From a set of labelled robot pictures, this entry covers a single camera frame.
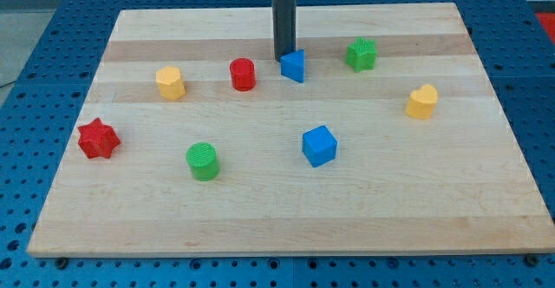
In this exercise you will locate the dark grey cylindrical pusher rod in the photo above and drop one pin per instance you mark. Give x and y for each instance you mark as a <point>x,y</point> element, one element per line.
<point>284,27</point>

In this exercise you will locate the red cylinder block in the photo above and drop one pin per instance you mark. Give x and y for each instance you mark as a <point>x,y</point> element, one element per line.
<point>242,72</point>

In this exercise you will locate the blue triangle block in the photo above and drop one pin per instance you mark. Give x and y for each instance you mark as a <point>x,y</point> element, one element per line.
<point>292,65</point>

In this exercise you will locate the green star block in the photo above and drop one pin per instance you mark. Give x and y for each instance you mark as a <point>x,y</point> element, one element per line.
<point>361,54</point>

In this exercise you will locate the yellow hexagon block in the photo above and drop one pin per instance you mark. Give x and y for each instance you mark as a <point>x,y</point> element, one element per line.
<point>170,83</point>

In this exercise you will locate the blue cube block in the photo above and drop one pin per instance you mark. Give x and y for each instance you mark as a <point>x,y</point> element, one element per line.
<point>319,146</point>

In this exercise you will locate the light wooden board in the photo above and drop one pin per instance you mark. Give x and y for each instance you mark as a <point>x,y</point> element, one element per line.
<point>456,183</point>

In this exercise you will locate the yellow heart block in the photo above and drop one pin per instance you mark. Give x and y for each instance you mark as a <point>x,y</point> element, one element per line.
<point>421,102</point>

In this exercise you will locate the green cylinder block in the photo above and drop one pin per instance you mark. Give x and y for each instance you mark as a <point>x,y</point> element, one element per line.
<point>203,161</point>

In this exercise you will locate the red star block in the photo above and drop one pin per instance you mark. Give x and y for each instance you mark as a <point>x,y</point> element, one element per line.
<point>98,139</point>

